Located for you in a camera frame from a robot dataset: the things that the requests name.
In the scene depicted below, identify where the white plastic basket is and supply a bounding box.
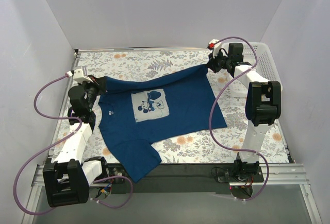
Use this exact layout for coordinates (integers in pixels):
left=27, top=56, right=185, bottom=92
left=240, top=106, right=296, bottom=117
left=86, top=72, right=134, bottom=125
left=228, top=41, right=283, bottom=97

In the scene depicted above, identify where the blue printed t shirt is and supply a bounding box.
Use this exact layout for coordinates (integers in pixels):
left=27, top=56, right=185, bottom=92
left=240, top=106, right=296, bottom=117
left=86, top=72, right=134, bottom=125
left=98, top=64, right=226, bottom=182

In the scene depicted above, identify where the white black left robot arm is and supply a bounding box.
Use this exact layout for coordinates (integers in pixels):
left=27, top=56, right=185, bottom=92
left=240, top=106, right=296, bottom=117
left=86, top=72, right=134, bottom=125
left=43, top=76, right=110, bottom=208

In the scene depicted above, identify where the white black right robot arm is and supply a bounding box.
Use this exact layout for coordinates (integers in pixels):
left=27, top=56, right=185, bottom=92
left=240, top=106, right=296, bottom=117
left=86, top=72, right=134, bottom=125
left=207, top=39, right=282, bottom=182

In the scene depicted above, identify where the floral patterned table mat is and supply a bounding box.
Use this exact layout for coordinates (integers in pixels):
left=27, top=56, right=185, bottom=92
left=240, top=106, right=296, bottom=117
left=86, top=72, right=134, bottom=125
left=54, top=50, right=289, bottom=163

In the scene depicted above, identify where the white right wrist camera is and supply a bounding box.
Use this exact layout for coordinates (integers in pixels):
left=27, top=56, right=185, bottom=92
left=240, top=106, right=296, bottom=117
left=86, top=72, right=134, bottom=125
left=207, top=39, right=222, bottom=54

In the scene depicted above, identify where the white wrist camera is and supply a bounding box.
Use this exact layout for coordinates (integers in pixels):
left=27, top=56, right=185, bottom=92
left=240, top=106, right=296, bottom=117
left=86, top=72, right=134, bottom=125
left=66, top=66, right=93, bottom=84
left=207, top=39, right=222, bottom=54

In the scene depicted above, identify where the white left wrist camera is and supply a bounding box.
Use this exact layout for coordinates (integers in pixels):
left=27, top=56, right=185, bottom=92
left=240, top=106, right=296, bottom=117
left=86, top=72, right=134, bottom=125
left=66, top=66, right=93, bottom=84

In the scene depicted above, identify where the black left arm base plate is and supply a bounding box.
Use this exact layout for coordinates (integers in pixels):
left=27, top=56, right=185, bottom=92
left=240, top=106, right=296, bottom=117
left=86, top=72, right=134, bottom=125
left=92, top=163, right=128, bottom=184

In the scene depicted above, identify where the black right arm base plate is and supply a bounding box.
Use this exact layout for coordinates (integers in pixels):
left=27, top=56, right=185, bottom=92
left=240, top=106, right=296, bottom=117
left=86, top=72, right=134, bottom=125
left=210, top=160, right=264, bottom=184

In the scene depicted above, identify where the aluminium frame rail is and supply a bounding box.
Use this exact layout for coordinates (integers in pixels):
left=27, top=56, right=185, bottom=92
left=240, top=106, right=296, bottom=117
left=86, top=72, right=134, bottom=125
left=31, top=163, right=310, bottom=186

